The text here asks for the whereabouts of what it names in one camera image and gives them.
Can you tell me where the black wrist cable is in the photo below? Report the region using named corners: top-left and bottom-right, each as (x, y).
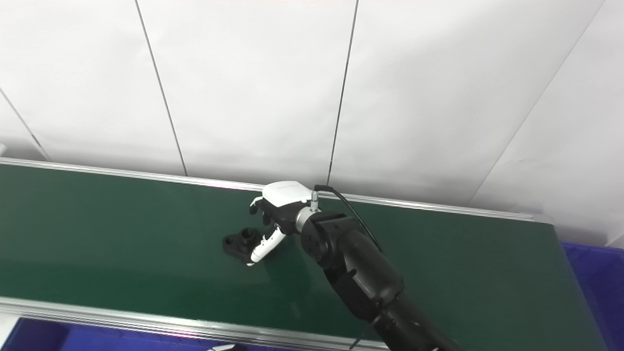
top-left (314, 184), bottom-right (387, 255)

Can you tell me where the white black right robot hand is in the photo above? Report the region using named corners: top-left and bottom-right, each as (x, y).
top-left (246, 181), bottom-right (322, 268)

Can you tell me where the black flanged metal part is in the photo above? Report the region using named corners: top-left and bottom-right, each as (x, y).
top-left (222, 227), bottom-right (262, 264)

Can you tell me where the green conveyor belt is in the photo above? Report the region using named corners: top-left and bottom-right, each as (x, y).
top-left (0, 156), bottom-right (611, 351)

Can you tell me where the blue plastic bin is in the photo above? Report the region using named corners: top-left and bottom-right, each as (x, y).
top-left (0, 317), bottom-right (230, 351)
top-left (560, 241), bottom-right (624, 351)

